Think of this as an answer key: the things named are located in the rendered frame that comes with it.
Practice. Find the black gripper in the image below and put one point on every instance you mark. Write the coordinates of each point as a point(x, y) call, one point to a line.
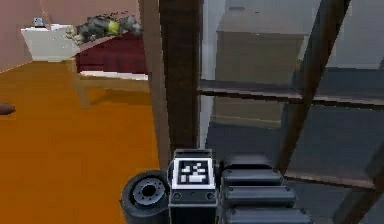
point(146, 196)

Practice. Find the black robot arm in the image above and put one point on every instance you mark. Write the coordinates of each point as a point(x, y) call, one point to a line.
point(240, 190)

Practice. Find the dark brown wooden shelf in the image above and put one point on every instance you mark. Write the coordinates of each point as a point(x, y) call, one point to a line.
point(180, 73)

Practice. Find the brown round object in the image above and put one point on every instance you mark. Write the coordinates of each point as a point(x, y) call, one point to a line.
point(6, 108)

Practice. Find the yellow-green pillow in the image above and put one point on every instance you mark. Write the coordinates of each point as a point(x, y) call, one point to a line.
point(114, 28)

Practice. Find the beige chest of drawers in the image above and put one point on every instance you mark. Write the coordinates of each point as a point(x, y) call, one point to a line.
point(260, 66)

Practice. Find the white bedside cabinet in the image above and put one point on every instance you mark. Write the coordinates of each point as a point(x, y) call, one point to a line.
point(50, 43)

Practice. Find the small grey alarm clock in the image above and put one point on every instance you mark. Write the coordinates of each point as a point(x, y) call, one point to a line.
point(38, 22)

